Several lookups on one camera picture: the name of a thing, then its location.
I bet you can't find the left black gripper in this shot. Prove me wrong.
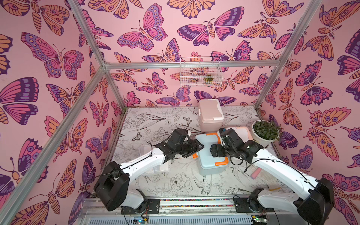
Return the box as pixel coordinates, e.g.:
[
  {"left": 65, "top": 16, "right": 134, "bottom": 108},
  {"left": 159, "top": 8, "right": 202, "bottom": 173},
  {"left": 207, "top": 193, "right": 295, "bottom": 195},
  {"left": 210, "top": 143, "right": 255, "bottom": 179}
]
[{"left": 174, "top": 140, "right": 205, "bottom": 158}]

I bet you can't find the white pink medicine chest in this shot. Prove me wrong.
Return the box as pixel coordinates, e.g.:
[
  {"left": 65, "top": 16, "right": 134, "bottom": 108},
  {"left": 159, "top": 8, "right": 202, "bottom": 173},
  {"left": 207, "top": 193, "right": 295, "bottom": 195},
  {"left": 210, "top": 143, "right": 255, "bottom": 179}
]
[{"left": 233, "top": 127, "right": 253, "bottom": 142}]

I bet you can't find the blue orange first aid box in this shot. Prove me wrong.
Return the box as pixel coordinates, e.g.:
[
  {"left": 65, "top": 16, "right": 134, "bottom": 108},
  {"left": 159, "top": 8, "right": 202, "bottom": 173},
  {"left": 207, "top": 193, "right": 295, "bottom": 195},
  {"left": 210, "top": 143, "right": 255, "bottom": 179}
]
[{"left": 193, "top": 133, "right": 229, "bottom": 176}]

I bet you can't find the beige pink first aid box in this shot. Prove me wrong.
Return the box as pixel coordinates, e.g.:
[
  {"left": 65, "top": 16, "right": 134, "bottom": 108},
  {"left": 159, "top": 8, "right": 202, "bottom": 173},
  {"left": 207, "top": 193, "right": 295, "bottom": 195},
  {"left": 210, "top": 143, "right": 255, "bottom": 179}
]
[{"left": 198, "top": 98, "right": 225, "bottom": 133}]

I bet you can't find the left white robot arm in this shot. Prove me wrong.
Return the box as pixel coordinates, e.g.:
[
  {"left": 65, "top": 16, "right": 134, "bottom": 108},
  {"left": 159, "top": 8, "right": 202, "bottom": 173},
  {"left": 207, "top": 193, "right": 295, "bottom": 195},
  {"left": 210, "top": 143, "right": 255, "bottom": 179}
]
[{"left": 94, "top": 128, "right": 204, "bottom": 213}]

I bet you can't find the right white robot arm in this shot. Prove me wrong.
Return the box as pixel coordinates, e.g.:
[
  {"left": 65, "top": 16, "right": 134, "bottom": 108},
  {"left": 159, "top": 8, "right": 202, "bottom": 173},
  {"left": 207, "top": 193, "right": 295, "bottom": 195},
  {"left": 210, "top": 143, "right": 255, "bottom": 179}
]
[{"left": 210, "top": 128, "right": 335, "bottom": 225}]

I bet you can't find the potted green plant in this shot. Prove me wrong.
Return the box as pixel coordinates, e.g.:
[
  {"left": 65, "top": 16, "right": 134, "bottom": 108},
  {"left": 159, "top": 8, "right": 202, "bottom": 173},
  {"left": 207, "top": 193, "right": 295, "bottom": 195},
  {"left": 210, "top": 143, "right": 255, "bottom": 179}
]
[{"left": 250, "top": 120, "right": 281, "bottom": 148}]

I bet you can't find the green toy in basket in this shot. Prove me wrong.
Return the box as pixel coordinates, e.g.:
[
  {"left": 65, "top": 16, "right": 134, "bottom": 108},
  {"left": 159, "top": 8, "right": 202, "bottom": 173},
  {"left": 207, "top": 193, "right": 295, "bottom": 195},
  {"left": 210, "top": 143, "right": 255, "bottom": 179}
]
[{"left": 203, "top": 75, "right": 213, "bottom": 86}]

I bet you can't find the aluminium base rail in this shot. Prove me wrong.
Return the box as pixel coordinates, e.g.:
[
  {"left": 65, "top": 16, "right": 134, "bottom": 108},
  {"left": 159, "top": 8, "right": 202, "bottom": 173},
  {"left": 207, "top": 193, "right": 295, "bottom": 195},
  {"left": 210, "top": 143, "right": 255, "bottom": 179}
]
[{"left": 75, "top": 195, "right": 307, "bottom": 225}]

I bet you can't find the white wire wall basket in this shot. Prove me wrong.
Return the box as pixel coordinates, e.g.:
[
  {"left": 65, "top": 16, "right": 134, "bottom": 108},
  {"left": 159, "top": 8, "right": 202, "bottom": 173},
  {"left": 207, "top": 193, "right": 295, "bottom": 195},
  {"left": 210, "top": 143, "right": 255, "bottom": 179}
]
[{"left": 179, "top": 57, "right": 223, "bottom": 88}]

